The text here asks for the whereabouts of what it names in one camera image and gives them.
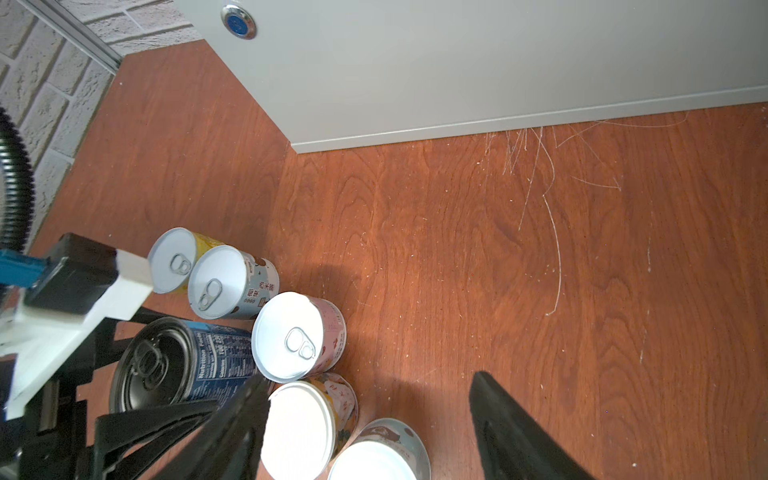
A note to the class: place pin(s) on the grey metal cabinet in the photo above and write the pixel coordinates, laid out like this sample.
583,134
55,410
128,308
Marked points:
344,74

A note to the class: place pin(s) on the blue Progresso soup can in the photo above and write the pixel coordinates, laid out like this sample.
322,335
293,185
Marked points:
172,360

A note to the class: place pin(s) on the pink label can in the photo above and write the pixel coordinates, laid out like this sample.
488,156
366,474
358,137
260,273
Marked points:
296,336

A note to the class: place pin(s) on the white grey label can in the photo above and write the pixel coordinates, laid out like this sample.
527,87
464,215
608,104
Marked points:
227,283

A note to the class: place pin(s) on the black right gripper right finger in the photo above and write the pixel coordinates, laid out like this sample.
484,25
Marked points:
511,444

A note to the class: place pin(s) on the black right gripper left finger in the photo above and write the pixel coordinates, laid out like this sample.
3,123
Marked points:
229,444

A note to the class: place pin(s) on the orange can white lid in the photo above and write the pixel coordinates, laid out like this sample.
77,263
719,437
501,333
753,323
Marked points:
309,423

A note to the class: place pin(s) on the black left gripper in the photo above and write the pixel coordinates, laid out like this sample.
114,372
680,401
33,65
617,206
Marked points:
53,439

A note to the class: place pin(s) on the yellow label can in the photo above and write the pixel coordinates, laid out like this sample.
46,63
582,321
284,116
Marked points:
173,257

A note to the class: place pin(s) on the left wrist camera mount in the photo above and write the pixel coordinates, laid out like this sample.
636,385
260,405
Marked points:
80,283

